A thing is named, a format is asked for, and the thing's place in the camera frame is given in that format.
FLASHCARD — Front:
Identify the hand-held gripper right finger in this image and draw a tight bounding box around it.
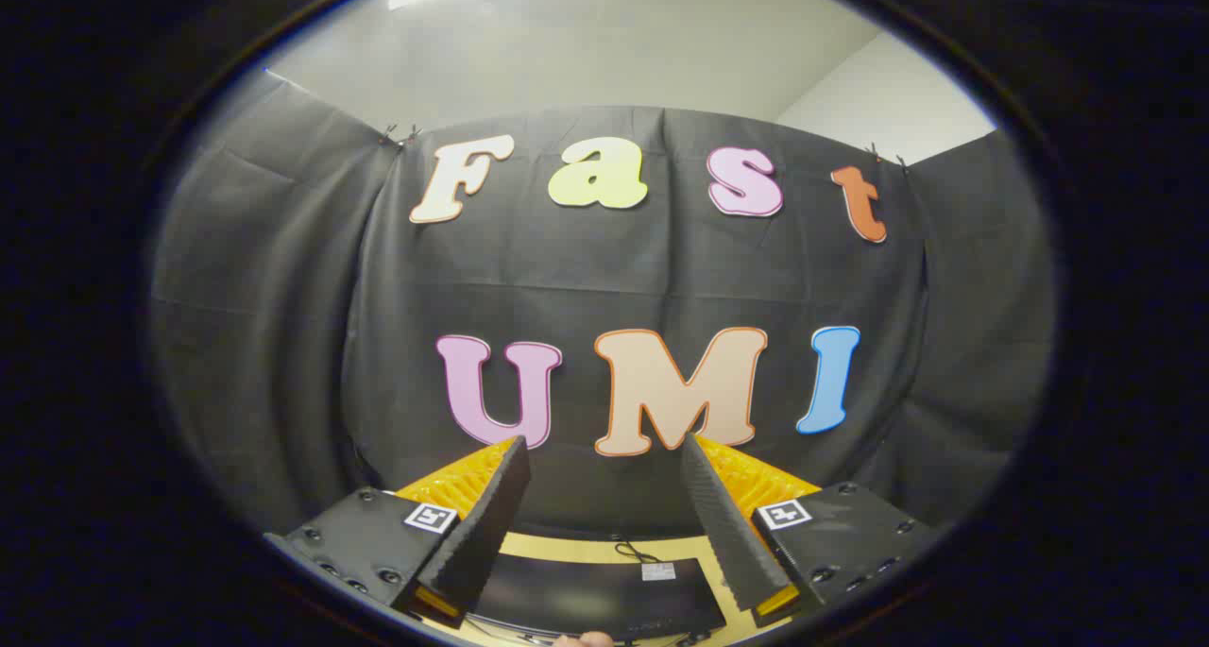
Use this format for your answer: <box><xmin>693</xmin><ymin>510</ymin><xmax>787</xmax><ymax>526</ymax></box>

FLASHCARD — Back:
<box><xmin>680</xmin><ymin>430</ymin><xmax>943</xmax><ymax>629</ymax></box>

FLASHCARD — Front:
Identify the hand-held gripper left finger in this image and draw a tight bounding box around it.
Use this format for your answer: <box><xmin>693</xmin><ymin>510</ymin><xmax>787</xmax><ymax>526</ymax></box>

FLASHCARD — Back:
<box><xmin>263</xmin><ymin>434</ymin><xmax>533</xmax><ymax>629</ymax></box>

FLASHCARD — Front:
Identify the black toaster oven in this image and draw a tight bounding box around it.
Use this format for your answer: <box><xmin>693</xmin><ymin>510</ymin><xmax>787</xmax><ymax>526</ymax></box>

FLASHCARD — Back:
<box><xmin>469</xmin><ymin>553</ymin><xmax>728</xmax><ymax>640</ymax></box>

